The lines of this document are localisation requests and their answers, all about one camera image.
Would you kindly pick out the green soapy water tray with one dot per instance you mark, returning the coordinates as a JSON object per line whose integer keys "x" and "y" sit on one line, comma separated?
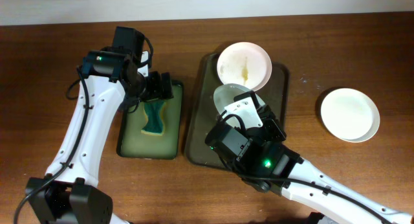
{"x": 132, "y": 143}

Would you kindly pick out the pink-rimmed dirty plate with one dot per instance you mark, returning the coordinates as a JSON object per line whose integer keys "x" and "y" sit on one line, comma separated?
{"x": 246, "y": 64}

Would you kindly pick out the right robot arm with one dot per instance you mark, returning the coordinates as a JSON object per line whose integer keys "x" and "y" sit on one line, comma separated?
{"x": 249, "y": 142}

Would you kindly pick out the white plate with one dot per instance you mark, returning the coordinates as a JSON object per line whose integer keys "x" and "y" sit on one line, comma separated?
{"x": 350, "y": 115}

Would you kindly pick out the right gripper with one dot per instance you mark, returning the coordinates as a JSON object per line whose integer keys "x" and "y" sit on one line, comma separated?
{"x": 269, "y": 122}

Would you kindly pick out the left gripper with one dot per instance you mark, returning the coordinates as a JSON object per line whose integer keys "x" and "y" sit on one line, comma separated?
{"x": 157, "y": 90}

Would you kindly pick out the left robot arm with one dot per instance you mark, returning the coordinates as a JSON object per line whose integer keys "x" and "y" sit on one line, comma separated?
{"x": 116, "y": 77}

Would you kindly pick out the dark brown serving tray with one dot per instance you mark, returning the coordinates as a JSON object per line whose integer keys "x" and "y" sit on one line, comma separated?
{"x": 204, "y": 116}

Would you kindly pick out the green yellow sponge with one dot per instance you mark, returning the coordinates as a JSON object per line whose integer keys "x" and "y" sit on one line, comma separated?
{"x": 154, "y": 112}

